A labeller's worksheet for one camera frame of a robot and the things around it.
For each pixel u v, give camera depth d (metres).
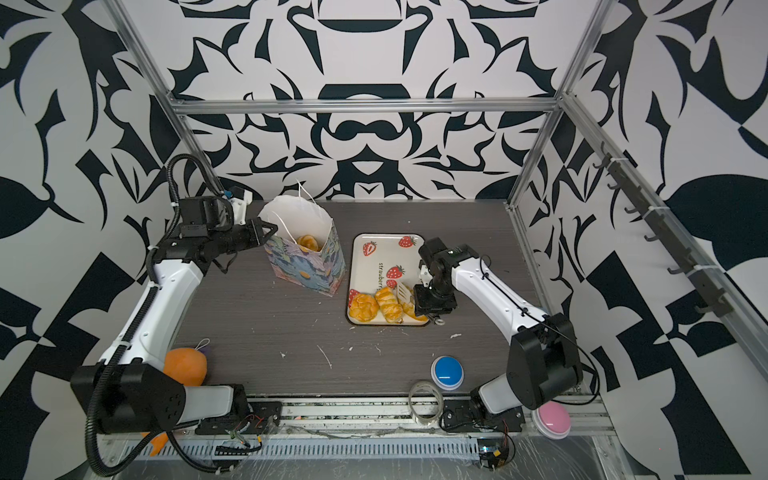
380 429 0.73
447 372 0.81
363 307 0.89
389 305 0.89
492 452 0.71
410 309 0.89
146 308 0.45
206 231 0.58
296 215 0.90
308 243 0.94
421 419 0.74
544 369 0.43
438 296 0.69
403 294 0.89
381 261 1.03
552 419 0.73
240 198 0.70
